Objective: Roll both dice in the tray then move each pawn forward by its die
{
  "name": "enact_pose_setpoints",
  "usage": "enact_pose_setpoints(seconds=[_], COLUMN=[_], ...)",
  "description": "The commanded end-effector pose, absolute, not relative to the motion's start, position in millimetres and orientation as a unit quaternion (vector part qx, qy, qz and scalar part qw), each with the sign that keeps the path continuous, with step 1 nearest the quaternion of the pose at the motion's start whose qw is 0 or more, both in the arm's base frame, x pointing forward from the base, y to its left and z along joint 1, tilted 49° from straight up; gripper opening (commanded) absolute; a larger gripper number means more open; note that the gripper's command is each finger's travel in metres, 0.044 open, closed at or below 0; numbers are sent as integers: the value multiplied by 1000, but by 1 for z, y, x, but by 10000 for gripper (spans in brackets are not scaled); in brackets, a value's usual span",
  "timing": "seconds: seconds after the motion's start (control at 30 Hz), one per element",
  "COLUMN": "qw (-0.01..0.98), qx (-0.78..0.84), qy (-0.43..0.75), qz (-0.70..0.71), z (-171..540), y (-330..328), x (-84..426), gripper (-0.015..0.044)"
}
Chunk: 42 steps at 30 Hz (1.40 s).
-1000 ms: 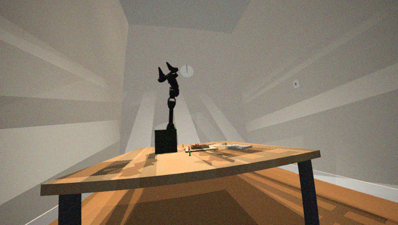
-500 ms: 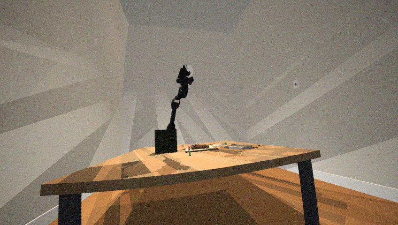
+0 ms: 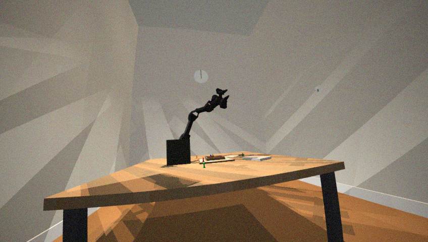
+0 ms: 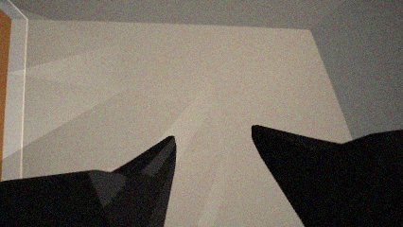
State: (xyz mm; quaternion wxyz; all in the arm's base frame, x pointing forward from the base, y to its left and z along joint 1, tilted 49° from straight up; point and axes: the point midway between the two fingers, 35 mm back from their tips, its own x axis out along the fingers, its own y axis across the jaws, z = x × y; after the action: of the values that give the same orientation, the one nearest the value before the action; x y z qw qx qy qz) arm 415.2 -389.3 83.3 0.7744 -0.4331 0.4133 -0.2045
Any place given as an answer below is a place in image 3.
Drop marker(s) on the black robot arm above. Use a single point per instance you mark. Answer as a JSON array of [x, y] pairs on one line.
[[192, 117]]

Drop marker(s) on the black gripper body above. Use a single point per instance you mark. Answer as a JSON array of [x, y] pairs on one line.
[[217, 101]]

